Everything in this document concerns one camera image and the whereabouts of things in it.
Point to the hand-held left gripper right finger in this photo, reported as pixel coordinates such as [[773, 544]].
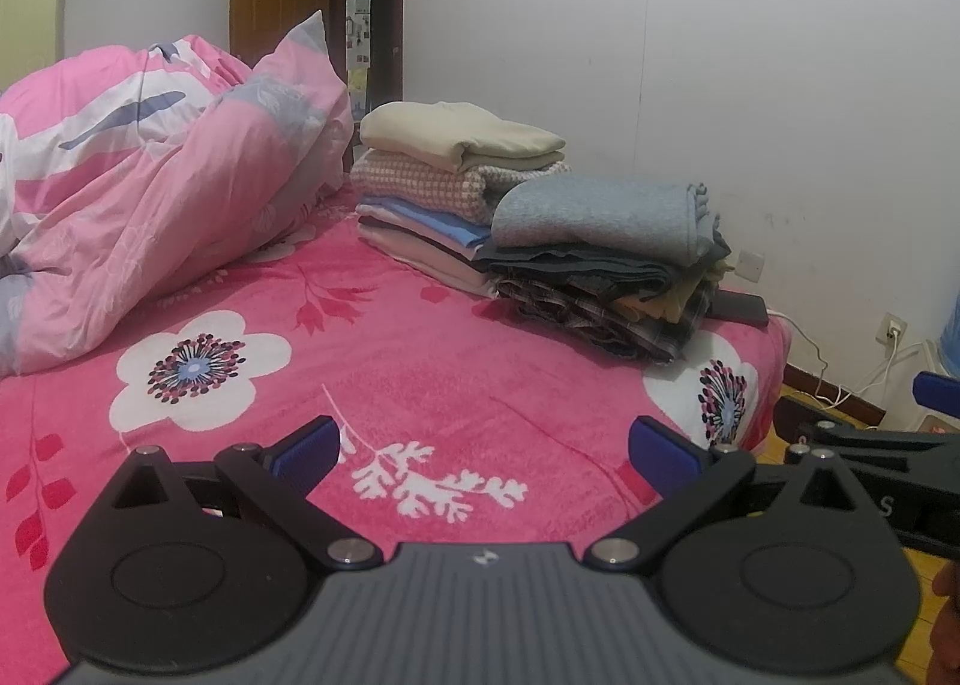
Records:
[[660, 452]]

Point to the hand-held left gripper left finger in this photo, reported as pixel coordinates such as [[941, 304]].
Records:
[[311, 449]]

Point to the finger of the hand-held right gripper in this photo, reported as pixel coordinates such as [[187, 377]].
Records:
[[802, 422], [937, 396]]

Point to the stack of folded clothes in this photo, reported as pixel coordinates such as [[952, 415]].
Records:
[[420, 183]]

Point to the person's right hand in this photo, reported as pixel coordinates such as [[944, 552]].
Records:
[[949, 625]]

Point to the blue water bottle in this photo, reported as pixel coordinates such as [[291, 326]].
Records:
[[951, 347]]

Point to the black phone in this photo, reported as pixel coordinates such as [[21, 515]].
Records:
[[739, 310]]

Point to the pink floral blanket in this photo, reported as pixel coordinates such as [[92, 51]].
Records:
[[450, 370]]

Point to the pink patterned quilt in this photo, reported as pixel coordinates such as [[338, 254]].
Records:
[[150, 205]]

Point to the pale yellow wardrobe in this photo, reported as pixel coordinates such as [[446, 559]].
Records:
[[30, 25]]

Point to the white wall socket with plug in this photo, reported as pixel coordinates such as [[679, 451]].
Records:
[[892, 331]]

